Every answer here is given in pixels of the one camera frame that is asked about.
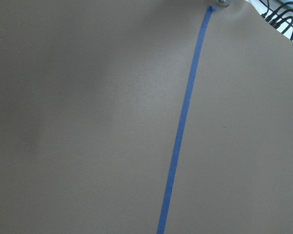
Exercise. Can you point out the blue tape line lengthwise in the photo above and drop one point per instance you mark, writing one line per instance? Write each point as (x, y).
(182, 121)

